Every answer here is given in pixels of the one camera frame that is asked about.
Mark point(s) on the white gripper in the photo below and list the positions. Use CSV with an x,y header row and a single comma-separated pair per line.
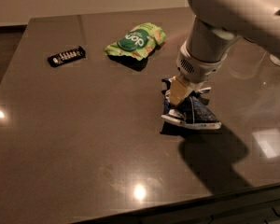
x,y
196,68

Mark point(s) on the blue chip bag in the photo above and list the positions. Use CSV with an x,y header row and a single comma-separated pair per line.
x,y
192,113

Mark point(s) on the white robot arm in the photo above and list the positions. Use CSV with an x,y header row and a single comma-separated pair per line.
x,y
217,25

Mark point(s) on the green chip bag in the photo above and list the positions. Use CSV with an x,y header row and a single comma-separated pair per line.
x,y
138,43

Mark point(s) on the black candy bar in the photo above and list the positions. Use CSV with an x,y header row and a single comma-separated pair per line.
x,y
66,57

